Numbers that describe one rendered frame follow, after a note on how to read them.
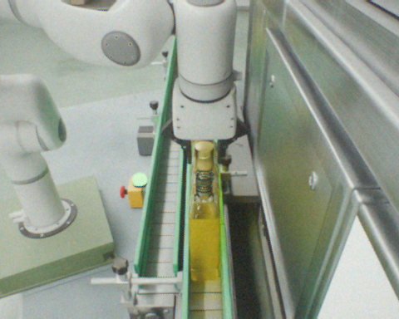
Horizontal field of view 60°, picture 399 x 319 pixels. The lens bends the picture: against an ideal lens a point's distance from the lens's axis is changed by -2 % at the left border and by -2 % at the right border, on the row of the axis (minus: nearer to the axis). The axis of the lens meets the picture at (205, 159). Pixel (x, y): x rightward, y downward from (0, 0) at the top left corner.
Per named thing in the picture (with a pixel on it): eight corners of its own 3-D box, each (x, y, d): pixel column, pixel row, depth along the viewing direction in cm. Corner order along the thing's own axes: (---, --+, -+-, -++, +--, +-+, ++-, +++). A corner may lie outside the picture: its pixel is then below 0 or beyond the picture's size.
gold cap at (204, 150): (214, 171, 63) (214, 151, 61) (194, 171, 63) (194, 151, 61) (214, 159, 66) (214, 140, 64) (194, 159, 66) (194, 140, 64)
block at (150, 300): (176, 326, 71) (174, 309, 67) (130, 327, 71) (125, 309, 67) (177, 311, 74) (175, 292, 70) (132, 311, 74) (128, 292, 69)
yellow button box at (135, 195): (152, 208, 108) (150, 190, 103) (128, 208, 107) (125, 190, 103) (155, 193, 113) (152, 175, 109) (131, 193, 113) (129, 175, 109)
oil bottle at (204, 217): (218, 281, 72) (221, 207, 59) (190, 282, 72) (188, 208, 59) (216, 258, 77) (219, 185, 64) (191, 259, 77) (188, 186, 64)
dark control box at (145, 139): (160, 155, 130) (158, 136, 125) (138, 156, 129) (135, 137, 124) (162, 143, 136) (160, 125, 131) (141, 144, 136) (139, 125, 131)
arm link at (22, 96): (-48, 55, 67) (34, 47, 68) (8, 134, 87) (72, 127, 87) (-66, 87, 62) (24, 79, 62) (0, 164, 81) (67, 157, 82)
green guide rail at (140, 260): (142, 288, 70) (138, 264, 66) (138, 288, 70) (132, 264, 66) (179, 30, 211) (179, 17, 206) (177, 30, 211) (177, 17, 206)
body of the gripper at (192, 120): (238, 62, 52) (233, 115, 61) (170, 62, 52) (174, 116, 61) (243, 95, 48) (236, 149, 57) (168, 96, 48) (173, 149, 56)
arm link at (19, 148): (13, 164, 90) (-12, 109, 81) (63, 159, 91) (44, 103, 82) (-1, 187, 82) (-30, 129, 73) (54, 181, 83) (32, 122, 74)
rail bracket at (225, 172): (245, 201, 92) (249, 160, 84) (219, 202, 92) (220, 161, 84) (243, 191, 95) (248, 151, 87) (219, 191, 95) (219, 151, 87)
